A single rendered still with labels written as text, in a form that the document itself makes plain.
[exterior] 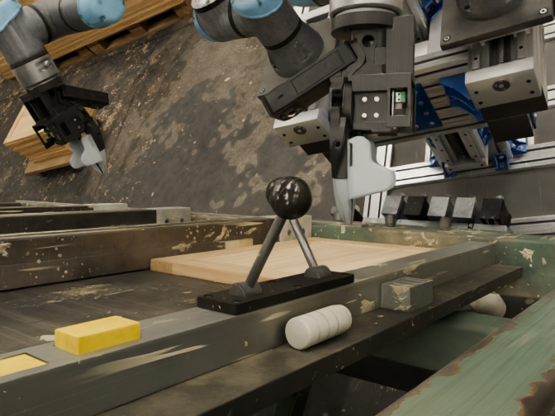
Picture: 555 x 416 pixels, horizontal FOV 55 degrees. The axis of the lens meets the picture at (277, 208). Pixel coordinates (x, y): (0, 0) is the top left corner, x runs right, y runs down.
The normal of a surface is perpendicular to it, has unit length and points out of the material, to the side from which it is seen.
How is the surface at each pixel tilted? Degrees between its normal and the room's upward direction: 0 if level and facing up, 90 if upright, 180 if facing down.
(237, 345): 90
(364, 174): 39
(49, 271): 90
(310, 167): 0
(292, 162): 0
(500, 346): 59
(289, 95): 33
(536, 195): 0
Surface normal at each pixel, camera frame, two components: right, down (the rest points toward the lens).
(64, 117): 0.83, -0.11
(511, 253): -0.62, 0.04
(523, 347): 0.01, -1.00
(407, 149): -0.53, -0.48
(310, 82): -0.37, 0.02
